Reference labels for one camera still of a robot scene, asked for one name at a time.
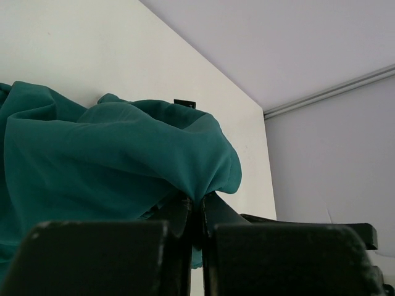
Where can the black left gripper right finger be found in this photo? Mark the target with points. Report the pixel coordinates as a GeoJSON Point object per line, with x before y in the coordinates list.
{"type": "Point", "coordinates": [251, 255]}

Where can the teal green shorts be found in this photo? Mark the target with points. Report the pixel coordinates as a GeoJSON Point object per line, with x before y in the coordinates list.
{"type": "Point", "coordinates": [116, 160]}

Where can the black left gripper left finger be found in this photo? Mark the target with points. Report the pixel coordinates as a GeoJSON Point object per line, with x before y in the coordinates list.
{"type": "Point", "coordinates": [142, 257]}

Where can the right aluminium frame post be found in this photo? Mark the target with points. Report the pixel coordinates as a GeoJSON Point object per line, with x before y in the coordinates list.
{"type": "Point", "coordinates": [328, 93]}

